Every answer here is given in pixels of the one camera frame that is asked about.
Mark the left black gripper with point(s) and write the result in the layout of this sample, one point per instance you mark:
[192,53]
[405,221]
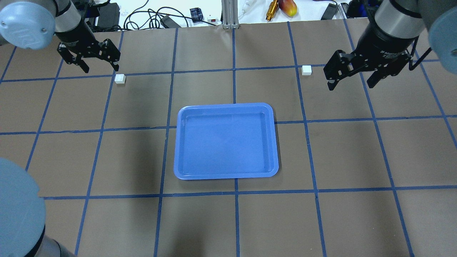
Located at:
[74,37]

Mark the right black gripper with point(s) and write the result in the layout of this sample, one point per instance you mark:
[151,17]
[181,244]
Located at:
[382,44]

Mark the white block with studs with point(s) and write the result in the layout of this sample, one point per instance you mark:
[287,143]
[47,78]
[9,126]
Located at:
[120,79]

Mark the white plain block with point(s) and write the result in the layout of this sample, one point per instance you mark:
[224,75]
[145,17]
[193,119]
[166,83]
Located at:
[306,70]

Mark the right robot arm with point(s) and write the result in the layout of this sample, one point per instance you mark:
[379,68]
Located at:
[396,24]

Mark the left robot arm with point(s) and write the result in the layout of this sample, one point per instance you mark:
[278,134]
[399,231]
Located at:
[31,24]

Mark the blue plastic tray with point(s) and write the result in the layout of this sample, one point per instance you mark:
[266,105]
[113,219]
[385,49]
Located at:
[226,141]

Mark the black power adapter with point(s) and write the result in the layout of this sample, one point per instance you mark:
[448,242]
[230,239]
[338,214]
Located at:
[167,22]

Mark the red yellow mango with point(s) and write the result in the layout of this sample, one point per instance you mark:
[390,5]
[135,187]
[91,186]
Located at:
[288,7]

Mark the brass cylinder tool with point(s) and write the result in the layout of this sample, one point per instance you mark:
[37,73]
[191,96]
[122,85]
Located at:
[272,9]

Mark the aluminium frame post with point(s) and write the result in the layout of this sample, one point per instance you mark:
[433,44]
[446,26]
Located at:
[229,12]

